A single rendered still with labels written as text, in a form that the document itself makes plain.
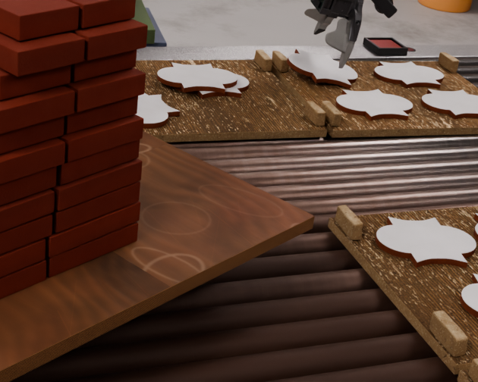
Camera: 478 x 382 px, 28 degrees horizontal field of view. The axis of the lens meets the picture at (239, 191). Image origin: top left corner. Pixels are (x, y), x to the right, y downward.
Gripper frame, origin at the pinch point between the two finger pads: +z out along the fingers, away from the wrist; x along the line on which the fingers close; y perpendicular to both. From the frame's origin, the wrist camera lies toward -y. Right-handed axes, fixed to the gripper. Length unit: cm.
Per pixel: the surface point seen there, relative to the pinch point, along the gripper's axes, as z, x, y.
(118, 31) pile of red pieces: -29, 75, 64
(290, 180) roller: 6.6, 39.7, 20.0
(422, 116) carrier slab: 1.0, 19.7, -12.7
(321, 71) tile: 3.2, 2.7, 1.7
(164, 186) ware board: -4, 63, 50
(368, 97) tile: 2.3, 12.8, -4.3
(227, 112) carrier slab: 7.7, 17.6, 24.5
